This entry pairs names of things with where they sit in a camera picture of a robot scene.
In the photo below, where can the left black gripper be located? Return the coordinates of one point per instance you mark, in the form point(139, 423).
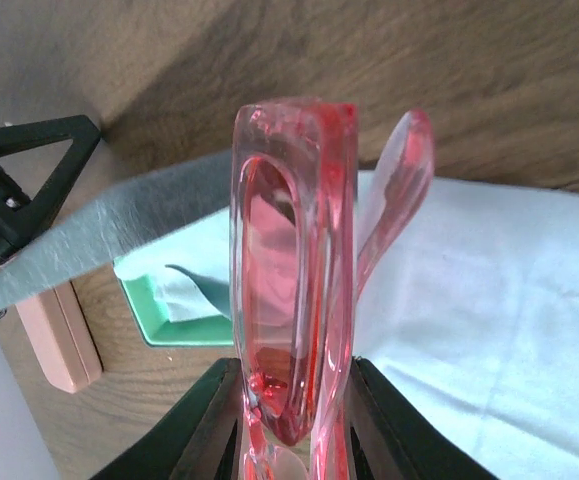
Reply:
point(22, 217)

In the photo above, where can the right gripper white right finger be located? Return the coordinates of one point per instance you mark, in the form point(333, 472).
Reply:
point(388, 438)

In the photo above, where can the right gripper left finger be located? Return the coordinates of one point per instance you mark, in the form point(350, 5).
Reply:
point(199, 437)

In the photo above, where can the pink glasses case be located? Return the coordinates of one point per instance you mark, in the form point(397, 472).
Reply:
point(57, 330)

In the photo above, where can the light blue cleaning cloth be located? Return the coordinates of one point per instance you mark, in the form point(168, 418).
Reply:
point(188, 296)
point(473, 314)

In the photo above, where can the red lens sunglasses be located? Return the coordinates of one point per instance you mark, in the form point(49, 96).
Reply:
point(303, 244)

